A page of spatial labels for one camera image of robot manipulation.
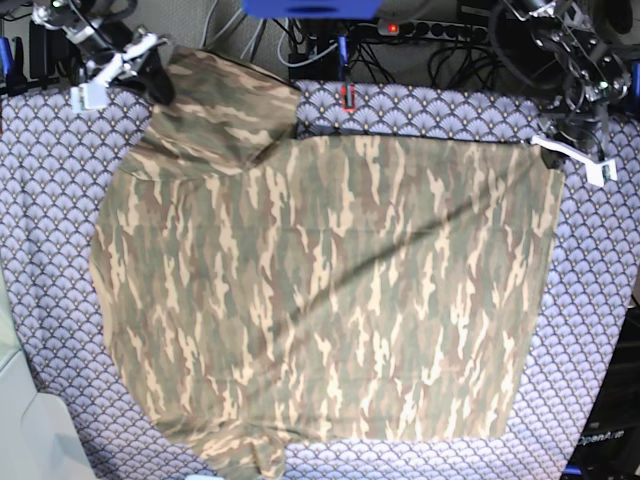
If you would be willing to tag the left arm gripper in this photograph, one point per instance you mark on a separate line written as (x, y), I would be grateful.
(581, 136)

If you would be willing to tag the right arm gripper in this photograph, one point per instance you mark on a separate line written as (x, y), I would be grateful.
(137, 64)

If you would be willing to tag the camouflage T-shirt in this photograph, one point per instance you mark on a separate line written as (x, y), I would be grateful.
(259, 290)

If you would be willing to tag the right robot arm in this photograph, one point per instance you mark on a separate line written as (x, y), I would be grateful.
(66, 16)

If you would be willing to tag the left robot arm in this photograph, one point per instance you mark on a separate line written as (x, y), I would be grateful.
(552, 49)

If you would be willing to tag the purple fan-pattern tablecloth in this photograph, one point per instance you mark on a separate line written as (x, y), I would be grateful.
(55, 166)

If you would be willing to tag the black power adapter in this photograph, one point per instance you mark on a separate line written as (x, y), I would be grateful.
(41, 61)

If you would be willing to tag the black power strip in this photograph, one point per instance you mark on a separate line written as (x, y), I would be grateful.
(432, 30)

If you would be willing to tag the red and black clamp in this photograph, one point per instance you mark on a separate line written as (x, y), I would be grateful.
(348, 97)

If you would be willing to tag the black OpenArm box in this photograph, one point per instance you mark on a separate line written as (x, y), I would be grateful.
(608, 447)

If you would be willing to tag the white plastic bin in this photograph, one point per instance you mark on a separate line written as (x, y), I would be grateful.
(38, 437)

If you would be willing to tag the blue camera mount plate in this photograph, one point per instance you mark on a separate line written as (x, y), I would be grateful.
(312, 9)

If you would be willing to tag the blue clamp handle left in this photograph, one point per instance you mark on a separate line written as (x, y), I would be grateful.
(6, 55)

